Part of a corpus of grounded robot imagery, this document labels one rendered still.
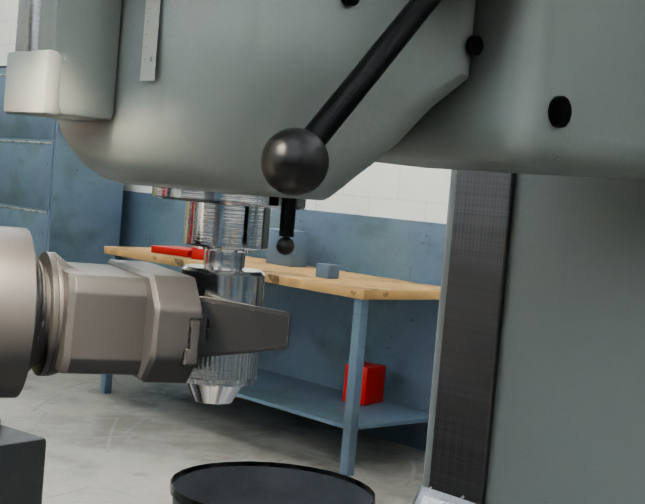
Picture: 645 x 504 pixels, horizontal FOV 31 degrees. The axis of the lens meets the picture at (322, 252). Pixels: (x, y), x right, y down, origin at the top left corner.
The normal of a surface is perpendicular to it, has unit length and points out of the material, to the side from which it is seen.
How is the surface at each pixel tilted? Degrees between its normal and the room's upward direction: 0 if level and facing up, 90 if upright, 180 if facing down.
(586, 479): 90
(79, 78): 90
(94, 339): 90
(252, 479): 86
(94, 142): 111
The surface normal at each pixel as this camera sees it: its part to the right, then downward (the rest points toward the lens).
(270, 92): 0.36, 0.52
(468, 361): -0.73, -0.03
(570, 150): 0.57, 0.54
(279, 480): -0.03, -0.01
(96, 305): 0.41, 0.08
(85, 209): 0.68, 0.10
